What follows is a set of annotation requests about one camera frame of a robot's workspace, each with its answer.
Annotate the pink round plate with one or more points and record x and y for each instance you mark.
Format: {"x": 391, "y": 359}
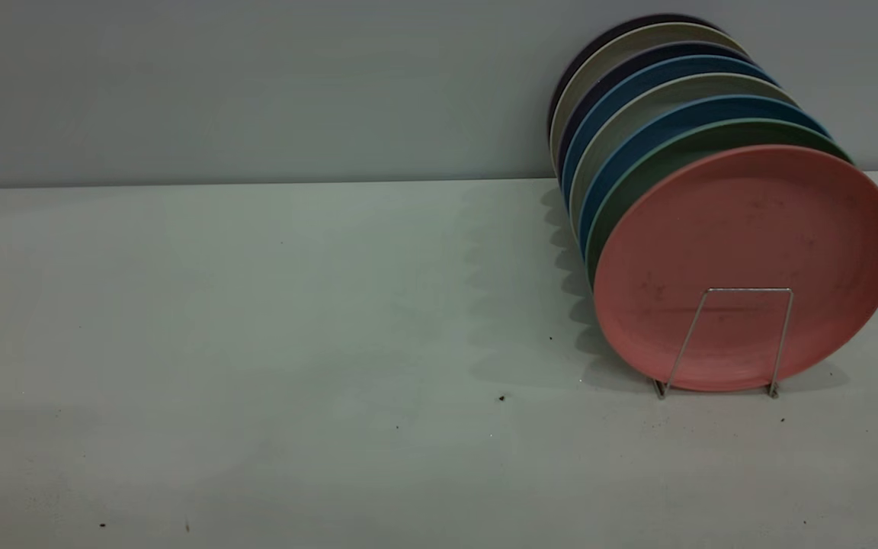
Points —
{"x": 744, "y": 259}

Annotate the green round plate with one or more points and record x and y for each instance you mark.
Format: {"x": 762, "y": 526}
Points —
{"x": 637, "y": 179}

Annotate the blue round plate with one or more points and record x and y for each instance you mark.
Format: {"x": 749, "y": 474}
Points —
{"x": 629, "y": 149}
{"x": 614, "y": 95}

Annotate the beige round plate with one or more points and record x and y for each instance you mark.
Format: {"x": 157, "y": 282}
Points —
{"x": 618, "y": 122}
{"x": 599, "y": 65}

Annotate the dark purple round plate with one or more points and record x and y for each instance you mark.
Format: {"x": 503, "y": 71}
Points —
{"x": 599, "y": 88}
{"x": 599, "y": 44}

